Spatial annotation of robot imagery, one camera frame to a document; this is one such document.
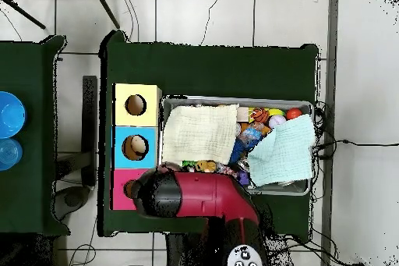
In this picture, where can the brown plush toy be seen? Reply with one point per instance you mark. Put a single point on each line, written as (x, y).
(205, 166)

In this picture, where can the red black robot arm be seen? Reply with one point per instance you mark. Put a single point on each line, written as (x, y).
(199, 194)

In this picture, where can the shallow mesh bin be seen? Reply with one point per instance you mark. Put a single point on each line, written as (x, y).
(237, 100)

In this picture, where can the wooden box with three holes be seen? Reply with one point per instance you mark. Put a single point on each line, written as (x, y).
(149, 116)

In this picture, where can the cream waffle cloth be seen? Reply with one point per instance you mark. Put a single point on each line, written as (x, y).
(199, 135)

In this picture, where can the green spiky ball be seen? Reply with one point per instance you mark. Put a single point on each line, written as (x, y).
(188, 164)

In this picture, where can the plain wooden block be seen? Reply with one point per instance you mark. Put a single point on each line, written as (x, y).
(242, 114)

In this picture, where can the crumpled plastic bottle blue label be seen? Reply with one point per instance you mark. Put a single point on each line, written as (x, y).
(249, 135)

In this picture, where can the purple toy block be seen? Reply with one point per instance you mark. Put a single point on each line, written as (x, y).
(243, 178)

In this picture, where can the white baseball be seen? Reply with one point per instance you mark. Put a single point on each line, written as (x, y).
(276, 121)

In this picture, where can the yellow green ball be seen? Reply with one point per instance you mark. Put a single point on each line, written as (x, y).
(277, 112)

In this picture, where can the mint waffle cloth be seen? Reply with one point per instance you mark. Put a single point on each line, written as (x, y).
(283, 153)

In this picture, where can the orange red ball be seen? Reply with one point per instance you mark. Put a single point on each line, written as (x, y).
(293, 113)

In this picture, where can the grey round floor base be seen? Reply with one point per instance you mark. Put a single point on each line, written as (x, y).
(73, 199)

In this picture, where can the black tripod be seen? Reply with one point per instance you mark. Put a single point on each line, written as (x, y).
(106, 7)

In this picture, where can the dark green side tablecloth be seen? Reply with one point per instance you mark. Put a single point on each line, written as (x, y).
(31, 200)

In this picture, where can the blue plastic bowl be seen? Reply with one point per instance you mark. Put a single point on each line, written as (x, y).
(11, 114)

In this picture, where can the blue round lid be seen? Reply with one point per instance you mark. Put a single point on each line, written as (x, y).
(9, 153)

